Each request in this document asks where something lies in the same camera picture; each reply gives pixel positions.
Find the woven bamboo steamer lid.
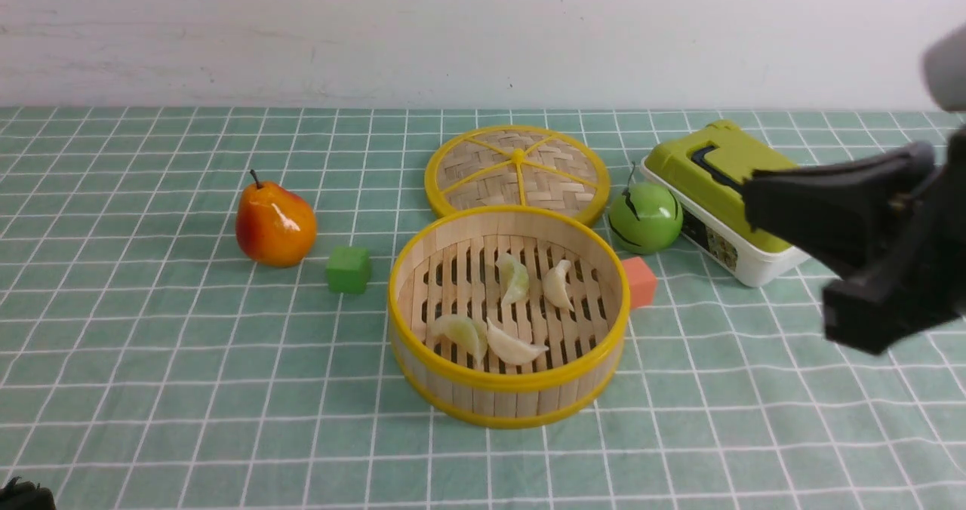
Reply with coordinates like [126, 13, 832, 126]
[424, 124, 611, 227]

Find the green dumpling bottom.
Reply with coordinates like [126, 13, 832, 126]
[428, 314, 488, 360]

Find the orange wooden cube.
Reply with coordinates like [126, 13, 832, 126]
[622, 257, 658, 309]

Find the green wooden cube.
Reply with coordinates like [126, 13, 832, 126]
[325, 245, 372, 294]

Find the bamboo steamer tray yellow rim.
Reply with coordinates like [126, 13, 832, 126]
[387, 205, 630, 429]

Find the green toy apple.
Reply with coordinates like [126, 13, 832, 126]
[606, 163, 684, 255]

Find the orange toy pear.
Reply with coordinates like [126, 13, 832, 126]
[235, 169, 318, 267]

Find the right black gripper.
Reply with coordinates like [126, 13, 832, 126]
[741, 128, 965, 355]

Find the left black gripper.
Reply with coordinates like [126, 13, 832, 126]
[1, 477, 57, 510]

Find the green lidded white box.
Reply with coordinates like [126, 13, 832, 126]
[641, 119, 810, 287]

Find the white dumpling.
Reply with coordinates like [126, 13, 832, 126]
[487, 320, 549, 366]
[543, 259, 574, 312]

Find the green dumpling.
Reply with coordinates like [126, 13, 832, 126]
[494, 252, 529, 307]
[428, 314, 488, 360]

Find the green checkered tablecloth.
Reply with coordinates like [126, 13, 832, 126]
[1, 107, 964, 509]

